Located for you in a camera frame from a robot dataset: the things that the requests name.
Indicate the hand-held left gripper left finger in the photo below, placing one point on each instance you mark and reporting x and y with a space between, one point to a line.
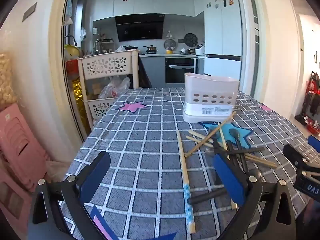
96 177

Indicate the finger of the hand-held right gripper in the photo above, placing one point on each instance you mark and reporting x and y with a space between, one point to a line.
315 143
292 152

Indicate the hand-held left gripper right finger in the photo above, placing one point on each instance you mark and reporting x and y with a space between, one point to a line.
227 177

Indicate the set of wooden chopsticks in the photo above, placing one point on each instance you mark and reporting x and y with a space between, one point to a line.
184 170

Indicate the white plastic utensil holder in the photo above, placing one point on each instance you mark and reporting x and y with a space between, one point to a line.
210 87

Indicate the grey checked tablecloth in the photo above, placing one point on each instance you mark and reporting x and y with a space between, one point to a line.
140 155

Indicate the gold foil decoration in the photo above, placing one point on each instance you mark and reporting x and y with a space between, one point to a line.
78 97

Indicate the pink plastic stool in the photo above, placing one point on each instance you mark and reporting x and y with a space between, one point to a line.
17 135

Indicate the red and white plastic bag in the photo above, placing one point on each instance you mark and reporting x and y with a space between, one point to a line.
112 88

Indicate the cream floral storage rack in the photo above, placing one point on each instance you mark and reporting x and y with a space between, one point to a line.
105 66

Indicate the black leaning panel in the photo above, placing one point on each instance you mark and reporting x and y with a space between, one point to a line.
144 75

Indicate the red bucket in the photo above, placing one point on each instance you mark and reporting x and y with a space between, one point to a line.
72 66

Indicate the black built-in oven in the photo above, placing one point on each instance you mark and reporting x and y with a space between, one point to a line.
180 73

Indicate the grey base cabinets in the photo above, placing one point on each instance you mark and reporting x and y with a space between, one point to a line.
155 72

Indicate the yellow basin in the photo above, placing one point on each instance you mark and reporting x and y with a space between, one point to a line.
72 50

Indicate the white rice cooker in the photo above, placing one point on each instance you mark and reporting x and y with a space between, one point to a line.
200 50

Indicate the small metal pot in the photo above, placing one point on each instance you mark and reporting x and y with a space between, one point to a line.
190 51

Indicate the metal kettle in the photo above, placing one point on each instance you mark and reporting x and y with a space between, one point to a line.
98 46

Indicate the bag of pale nuts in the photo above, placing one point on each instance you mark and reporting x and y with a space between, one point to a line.
7 80

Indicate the black wok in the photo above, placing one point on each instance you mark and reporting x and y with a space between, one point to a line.
130 47

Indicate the copper pot with lid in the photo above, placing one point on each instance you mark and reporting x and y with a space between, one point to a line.
150 49

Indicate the metal kitchen faucet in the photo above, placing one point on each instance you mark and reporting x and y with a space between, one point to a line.
71 38

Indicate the dark round hanging pan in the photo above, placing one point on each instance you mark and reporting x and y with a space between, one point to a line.
190 40

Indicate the white refrigerator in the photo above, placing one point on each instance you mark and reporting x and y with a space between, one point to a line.
220 30

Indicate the grey round hanging rack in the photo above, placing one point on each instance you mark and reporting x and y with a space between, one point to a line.
170 44

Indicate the black range hood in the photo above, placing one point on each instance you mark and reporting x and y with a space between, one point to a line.
140 28

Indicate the white upper cabinets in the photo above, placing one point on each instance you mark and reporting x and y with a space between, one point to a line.
125 5

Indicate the red wall decorations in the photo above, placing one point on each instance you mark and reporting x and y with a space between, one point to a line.
313 92

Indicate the grey wall switch plate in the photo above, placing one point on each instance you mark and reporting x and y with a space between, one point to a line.
29 12

